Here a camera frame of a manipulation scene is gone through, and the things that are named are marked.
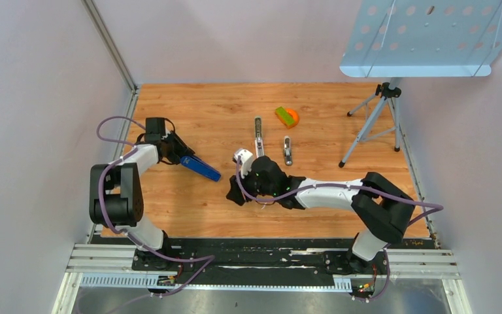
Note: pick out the grey tripod stand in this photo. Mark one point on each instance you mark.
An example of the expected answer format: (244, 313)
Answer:
(387, 94)

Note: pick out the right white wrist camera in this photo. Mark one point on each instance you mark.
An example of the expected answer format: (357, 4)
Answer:
(243, 159)

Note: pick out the beige grey stapler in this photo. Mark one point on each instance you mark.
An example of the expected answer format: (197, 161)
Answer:
(259, 146)

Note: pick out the white slotted cable duct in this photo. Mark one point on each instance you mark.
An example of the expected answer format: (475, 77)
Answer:
(117, 280)

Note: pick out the small silver stapler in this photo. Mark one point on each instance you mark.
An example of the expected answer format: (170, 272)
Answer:
(287, 151)

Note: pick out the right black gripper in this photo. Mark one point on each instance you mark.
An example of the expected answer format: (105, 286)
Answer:
(234, 194)

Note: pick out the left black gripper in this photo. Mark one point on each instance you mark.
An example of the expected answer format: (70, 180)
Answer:
(182, 149)

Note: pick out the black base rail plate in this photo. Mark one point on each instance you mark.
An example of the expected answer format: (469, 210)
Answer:
(261, 261)

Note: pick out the light blue perforated tray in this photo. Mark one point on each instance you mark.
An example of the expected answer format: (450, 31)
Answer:
(424, 39)

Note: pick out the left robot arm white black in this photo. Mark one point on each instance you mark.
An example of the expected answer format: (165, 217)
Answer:
(116, 198)

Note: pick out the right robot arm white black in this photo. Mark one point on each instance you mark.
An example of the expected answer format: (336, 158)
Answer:
(383, 207)

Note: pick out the green orange tape dispenser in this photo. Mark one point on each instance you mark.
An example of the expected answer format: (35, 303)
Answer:
(288, 117)

